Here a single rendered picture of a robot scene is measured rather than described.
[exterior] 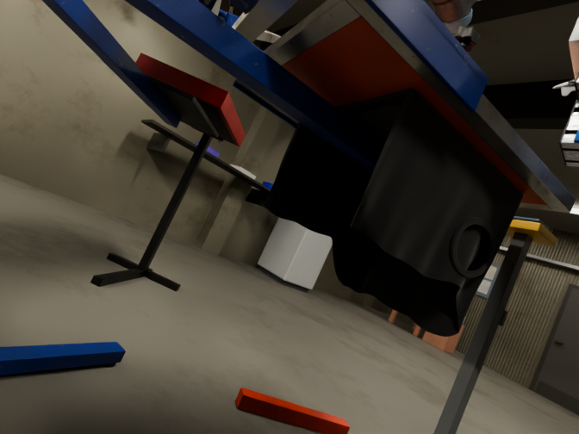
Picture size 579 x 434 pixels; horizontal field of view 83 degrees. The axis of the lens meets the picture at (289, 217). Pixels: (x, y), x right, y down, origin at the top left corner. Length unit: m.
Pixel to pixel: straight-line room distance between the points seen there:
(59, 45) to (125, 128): 0.98
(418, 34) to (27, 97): 4.10
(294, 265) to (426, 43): 4.45
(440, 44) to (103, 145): 4.10
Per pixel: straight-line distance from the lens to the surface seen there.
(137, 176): 4.56
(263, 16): 0.81
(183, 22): 0.73
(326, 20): 0.66
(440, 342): 6.99
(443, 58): 0.66
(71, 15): 1.13
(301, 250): 4.90
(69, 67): 4.46
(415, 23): 0.62
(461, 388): 1.26
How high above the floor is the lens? 0.58
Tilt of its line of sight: 4 degrees up
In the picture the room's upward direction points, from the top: 25 degrees clockwise
